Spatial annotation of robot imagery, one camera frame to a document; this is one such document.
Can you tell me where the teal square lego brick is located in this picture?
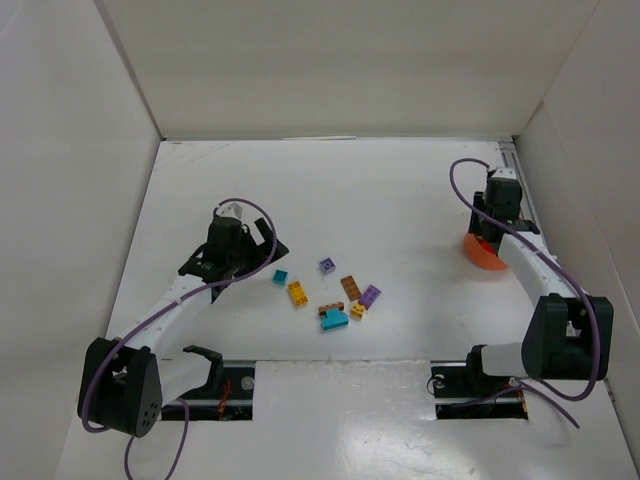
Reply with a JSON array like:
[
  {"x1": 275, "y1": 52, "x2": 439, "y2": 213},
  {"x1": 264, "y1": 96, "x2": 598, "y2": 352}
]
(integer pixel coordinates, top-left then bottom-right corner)
[{"x1": 272, "y1": 269, "x2": 288, "y2": 286}]

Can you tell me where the orange divided round container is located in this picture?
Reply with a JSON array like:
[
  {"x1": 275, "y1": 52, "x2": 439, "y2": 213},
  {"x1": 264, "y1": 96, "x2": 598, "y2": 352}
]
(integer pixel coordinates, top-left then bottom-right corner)
[{"x1": 463, "y1": 232, "x2": 508, "y2": 271}]

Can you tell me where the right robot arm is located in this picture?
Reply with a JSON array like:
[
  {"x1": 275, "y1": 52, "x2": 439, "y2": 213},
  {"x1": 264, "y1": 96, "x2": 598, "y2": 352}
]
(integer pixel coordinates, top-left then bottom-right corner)
[{"x1": 464, "y1": 168, "x2": 614, "y2": 380}]

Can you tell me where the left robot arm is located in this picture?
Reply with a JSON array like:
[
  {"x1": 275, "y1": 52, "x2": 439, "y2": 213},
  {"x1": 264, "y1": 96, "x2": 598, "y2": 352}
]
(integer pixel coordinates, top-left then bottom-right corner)
[{"x1": 77, "y1": 216, "x2": 289, "y2": 438}]

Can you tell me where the yellow long lego brick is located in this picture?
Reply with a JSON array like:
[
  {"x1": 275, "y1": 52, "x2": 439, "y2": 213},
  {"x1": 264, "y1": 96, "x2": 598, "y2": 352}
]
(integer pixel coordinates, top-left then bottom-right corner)
[{"x1": 288, "y1": 281, "x2": 309, "y2": 308}]

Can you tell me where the purple square lego brick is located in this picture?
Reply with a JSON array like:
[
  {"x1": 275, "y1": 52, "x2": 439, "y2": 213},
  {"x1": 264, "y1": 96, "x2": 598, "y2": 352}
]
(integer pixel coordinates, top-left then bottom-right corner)
[{"x1": 319, "y1": 257, "x2": 336, "y2": 274}]

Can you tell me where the brown long lego brick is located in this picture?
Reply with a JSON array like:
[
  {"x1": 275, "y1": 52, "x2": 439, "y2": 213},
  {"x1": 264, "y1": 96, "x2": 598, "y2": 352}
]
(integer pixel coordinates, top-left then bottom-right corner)
[{"x1": 340, "y1": 275, "x2": 362, "y2": 302}]

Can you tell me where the yellow small lego brick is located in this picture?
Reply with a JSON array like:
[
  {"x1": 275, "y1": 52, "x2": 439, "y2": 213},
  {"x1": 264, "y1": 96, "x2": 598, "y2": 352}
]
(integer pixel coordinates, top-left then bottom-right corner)
[{"x1": 349, "y1": 301, "x2": 368, "y2": 320}]

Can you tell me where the purple printed lego brick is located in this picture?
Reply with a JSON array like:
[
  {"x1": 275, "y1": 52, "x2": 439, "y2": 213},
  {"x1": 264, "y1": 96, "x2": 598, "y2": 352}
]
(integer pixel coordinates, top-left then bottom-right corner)
[{"x1": 358, "y1": 285, "x2": 381, "y2": 310}]

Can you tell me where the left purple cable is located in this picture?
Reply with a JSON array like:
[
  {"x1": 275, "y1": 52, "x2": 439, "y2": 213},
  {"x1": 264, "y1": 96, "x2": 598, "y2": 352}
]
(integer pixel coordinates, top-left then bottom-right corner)
[{"x1": 82, "y1": 199, "x2": 279, "y2": 480}]

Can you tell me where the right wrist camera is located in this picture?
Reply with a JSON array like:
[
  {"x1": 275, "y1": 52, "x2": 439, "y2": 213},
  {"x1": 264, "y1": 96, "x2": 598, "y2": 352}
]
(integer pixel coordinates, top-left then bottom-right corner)
[{"x1": 487, "y1": 167, "x2": 517, "y2": 181}]

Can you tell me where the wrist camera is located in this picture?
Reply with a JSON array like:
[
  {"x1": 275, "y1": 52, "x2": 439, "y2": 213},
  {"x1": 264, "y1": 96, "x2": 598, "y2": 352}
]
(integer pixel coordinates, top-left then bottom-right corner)
[
  {"x1": 213, "y1": 201, "x2": 243, "y2": 221},
  {"x1": 487, "y1": 167, "x2": 517, "y2": 181}
]

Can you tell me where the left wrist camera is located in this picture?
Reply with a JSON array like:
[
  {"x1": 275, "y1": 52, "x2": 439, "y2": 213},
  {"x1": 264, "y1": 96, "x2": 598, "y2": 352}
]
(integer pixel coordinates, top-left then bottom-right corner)
[{"x1": 213, "y1": 201, "x2": 243, "y2": 221}]

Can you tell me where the aluminium rail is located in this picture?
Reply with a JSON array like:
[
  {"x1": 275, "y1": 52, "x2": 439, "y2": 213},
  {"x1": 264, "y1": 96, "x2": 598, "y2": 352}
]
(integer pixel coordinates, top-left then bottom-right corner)
[{"x1": 498, "y1": 141, "x2": 617, "y2": 401}]

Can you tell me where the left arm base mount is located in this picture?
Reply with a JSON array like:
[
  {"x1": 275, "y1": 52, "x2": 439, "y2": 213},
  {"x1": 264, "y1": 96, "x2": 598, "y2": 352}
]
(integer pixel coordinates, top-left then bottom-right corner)
[{"x1": 159, "y1": 345, "x2": 255, "y2": 422}]

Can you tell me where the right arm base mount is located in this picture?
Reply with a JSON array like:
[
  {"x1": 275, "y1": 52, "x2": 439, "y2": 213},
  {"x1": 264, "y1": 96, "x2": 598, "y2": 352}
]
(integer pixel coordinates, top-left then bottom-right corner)
[{"x1": 427, "y1": 345, "x2": 528, "y2": 420}]

